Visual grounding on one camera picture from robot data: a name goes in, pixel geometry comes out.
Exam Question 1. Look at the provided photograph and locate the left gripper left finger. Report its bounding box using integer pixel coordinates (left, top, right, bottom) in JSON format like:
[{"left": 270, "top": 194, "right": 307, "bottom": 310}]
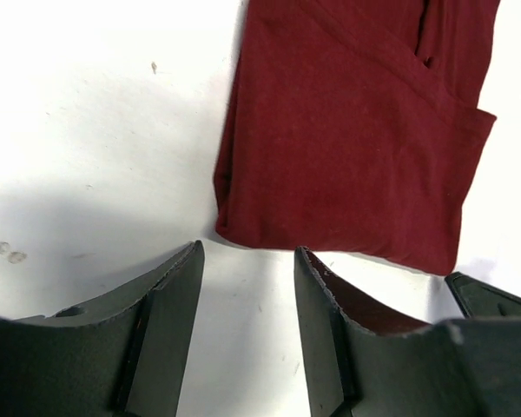
[{"left": 0, "top": 241, "right": 205, "bottom": 416}]

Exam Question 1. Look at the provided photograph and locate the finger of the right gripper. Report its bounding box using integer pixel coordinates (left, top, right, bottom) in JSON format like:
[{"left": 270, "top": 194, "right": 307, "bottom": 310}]
[{"left": 445, "top": 272, "right": 521, "bottom": 320}]

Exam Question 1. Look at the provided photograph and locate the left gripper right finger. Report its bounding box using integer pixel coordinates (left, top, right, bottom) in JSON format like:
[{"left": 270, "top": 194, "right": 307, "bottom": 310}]
[{"left": 294, "top": 247, "right": 521, "bottom": 416}]

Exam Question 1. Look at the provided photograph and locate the dark red t-shirt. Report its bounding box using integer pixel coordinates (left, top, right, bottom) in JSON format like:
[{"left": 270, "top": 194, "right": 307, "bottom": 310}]
[{"left": 214, "top": 1, "right": 498, "bottom": 275}]

